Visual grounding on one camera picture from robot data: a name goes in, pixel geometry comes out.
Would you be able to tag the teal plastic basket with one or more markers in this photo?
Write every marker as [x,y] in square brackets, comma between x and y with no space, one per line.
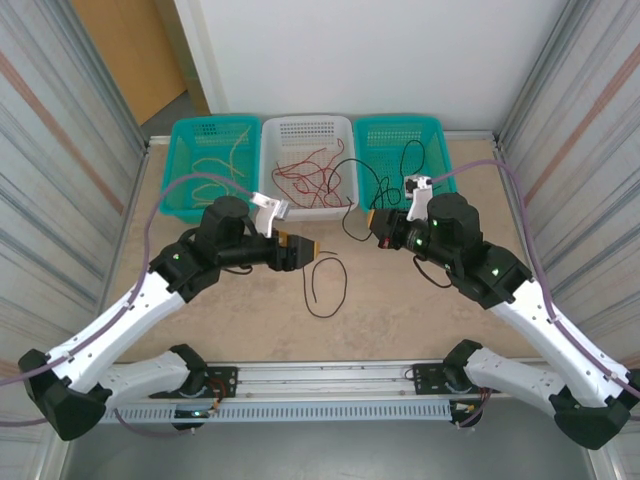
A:
[385,145]
[210,140]

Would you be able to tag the white plastic basket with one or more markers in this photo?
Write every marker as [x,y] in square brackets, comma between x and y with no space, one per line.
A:
[310,130]

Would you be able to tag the wooden door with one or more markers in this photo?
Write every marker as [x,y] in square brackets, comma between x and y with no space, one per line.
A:
[135,55]

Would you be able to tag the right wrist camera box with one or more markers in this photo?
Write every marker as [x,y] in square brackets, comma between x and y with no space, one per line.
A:
[420,192]

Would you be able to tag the aluminium mounting rail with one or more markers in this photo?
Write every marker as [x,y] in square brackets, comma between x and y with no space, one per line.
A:
[325,372]

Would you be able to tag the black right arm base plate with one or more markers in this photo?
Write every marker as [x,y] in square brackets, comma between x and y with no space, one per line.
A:
[427,377]

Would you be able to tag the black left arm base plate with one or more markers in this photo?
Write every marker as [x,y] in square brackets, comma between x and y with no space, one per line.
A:
[222,382]

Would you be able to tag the white door frame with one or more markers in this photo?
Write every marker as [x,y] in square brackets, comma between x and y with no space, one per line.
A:
[200,55]

